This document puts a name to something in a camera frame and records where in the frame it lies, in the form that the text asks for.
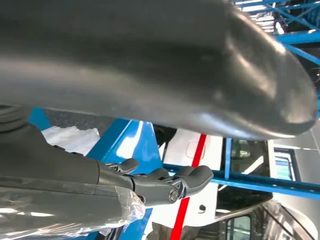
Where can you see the white car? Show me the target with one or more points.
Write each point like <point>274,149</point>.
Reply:
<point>212,152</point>

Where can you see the blue steel shelf rack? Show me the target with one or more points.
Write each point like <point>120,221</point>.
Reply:
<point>250,181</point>

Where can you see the red barrier belt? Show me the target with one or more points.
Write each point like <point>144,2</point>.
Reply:
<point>197,155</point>

